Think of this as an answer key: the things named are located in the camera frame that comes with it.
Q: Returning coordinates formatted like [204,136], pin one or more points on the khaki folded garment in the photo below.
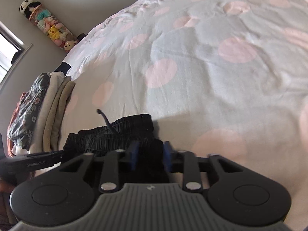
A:
[60,110]

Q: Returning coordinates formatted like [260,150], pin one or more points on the black bedside object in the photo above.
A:
[81,36]

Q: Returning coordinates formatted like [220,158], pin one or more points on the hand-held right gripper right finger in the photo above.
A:
[167,156]

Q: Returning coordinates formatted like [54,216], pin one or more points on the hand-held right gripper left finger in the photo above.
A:
[133,155]

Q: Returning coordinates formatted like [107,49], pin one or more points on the tube of plush toys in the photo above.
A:
[54,28]

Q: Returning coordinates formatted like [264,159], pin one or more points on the dark floral folded garment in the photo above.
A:
[28,110]

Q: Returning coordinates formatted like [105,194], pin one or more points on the window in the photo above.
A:
[8,53]

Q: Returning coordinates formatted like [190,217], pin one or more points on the cream folded garment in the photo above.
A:
[49,101]

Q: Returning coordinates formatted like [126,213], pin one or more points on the black shorts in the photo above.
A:
[115,134]

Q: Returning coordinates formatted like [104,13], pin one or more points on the bed with pink-dotted sheet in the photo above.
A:
[192,77]

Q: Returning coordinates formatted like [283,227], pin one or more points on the panda plush toy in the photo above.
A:
[26,5]

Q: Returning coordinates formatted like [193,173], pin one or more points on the navy folded garment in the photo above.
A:
[62,67]

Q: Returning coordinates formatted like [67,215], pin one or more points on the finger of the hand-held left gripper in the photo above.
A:
[56,155]

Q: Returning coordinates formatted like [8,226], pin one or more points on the red folded garment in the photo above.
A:
[16,108]

